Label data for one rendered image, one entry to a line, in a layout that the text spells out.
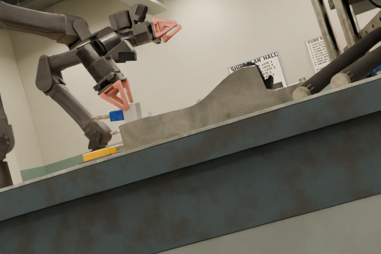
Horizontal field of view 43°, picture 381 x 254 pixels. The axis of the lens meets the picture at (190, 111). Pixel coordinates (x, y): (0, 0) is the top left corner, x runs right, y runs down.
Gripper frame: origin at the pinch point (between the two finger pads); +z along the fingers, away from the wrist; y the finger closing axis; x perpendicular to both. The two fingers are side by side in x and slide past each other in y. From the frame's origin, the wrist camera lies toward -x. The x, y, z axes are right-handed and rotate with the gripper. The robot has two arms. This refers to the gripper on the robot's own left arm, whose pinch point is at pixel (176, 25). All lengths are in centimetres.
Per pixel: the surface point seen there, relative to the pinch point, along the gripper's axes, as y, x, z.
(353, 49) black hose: -55, 29, 44
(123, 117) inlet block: -35.7, 28.6, -13.2
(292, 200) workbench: -100, 49, 27
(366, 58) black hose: -69, 33, 44
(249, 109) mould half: -40, 35, 20
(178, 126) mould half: -41, 35, 2
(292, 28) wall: 686, -110, 66
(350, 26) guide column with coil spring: 49, 9, 60
